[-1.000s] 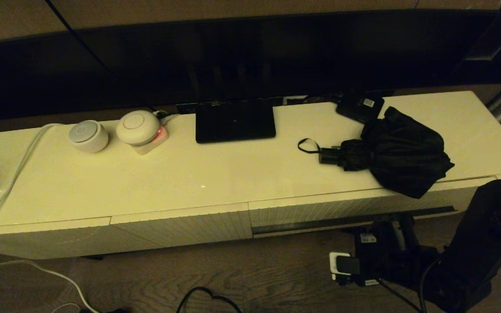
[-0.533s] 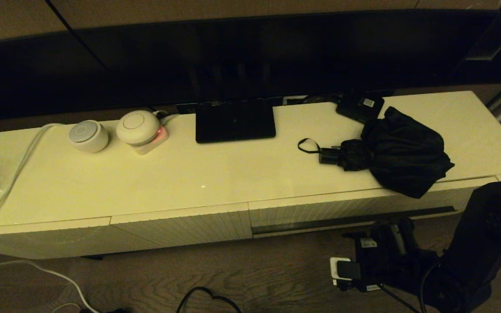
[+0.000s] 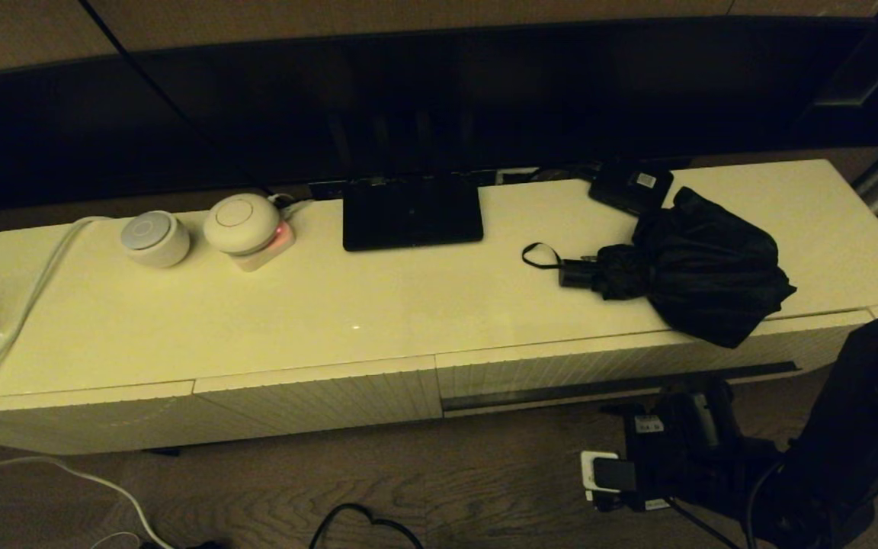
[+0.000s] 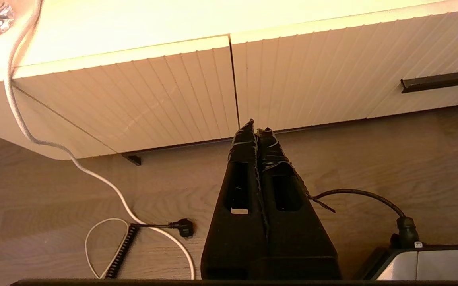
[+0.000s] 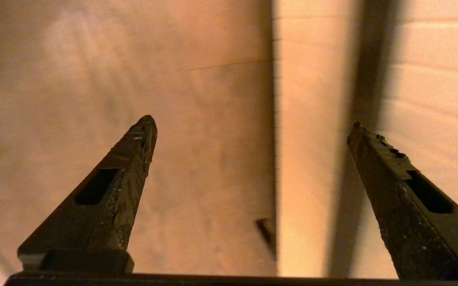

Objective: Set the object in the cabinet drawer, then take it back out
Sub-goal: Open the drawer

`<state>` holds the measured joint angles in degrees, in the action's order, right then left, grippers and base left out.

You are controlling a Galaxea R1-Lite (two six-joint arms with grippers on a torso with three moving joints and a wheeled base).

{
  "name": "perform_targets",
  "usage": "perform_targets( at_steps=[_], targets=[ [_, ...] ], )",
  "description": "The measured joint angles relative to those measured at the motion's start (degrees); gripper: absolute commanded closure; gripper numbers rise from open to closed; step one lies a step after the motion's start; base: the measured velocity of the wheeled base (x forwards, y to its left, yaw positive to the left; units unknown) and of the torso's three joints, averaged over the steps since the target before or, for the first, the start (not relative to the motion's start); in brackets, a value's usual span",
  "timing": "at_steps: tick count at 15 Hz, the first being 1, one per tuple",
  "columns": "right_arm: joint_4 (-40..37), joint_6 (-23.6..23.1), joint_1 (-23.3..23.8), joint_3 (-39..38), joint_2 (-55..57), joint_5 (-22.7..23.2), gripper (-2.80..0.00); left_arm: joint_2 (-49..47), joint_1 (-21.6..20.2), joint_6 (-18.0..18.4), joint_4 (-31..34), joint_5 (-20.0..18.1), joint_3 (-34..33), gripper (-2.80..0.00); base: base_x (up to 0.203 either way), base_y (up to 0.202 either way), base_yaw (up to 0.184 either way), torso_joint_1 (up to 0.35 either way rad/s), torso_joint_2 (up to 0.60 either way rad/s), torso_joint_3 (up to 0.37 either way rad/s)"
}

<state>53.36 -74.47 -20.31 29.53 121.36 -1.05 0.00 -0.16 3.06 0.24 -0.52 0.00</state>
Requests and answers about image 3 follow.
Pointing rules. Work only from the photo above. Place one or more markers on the white dome-shaped device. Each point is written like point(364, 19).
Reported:
point(241, 223)

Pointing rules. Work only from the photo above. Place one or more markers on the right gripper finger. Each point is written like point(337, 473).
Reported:
point(622, 410)

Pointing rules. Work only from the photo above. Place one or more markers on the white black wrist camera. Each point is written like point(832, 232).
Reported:
point(607, 476)

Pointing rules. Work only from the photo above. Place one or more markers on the white pull-out drawer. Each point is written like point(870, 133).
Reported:
point(561, 370)

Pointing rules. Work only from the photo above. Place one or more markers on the white power strip red light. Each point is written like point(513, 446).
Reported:
point(267, 258)

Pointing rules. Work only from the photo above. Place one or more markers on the black flat television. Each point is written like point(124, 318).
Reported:
point(408, 99)

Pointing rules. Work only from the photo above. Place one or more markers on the black television base plate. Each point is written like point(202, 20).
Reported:
point(412, 217)

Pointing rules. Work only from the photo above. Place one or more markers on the white speaker with grey top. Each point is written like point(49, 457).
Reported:
point(154, 239)

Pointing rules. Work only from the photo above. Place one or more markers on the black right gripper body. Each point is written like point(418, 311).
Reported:
point(690, 450)

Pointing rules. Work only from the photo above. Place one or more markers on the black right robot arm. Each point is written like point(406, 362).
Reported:
point(858, 427)

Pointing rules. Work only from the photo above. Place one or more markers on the black umbrella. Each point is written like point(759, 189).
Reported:
point(706, 267)

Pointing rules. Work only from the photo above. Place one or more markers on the black set-top box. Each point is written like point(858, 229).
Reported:
point(628, 194)

